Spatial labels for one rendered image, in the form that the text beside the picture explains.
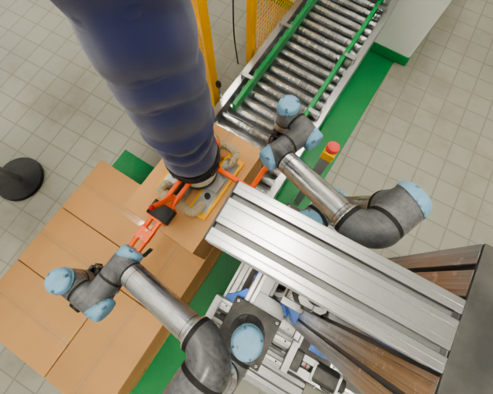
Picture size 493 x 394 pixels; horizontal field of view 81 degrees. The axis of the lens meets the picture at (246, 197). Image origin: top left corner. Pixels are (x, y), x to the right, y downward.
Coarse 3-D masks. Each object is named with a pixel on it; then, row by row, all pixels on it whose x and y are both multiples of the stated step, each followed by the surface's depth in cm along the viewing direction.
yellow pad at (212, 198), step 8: (224, 160) 141; (240, 160) 141; (224, 168) 139; (232, 168) 139; (240, 168) 140; (224, 176) 138; (224, 184) 137; (200, 192) 136; (208, 192) 136; (224, 192) 137; (200, 200) 134; (208, 200) 134; (216, 200) 135; (208, 208) 133; (200, 216) 133
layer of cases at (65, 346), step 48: (96, 192) 193; (48, 240) 184; (96, 240) 184; (0, 288) 176; (192, 288) 196; (0, 336) 168; (48, 336) 168; (96, 336) 169; (144, 336) 169; (96, 384) 162
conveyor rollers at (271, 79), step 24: (336, 0) 242; (360, 0) 241; (312, 24) 233; (336, 24) 233; (360, 24) 233; (312, 48) 229; (336, 48) 228; (264, 72) 220; (264, 96) 214; (240, 120) 208; (264, 192) 193
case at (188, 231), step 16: (224, 128) 148; (240, 144) 145; (160, 160) 142; (256, 160) 143; (160, 176) 140; (240, 176) 140; (256, 176) 166; (144, 192) 138; (192, 192) 138; (128, 208) 136; (144, 208) 136; (176, 208) 136; (176, 224) 134; (192, 224) 134; (208, 224) 134; (176, 240) 132; (192, 240) 132
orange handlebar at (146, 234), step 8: (264, 168) 127; (232, 176) 126; (176, 184) 124; (248, 184) 125; (256, 184) 125; (168, 192) 123; (184, 192) 124; (176, 200) 122; (144, 224) 119; (160, 224) 120; (136, 232) 118; (144, 232) 118; (152, 232) 118; (136, 240) 118; (144, 240) 117
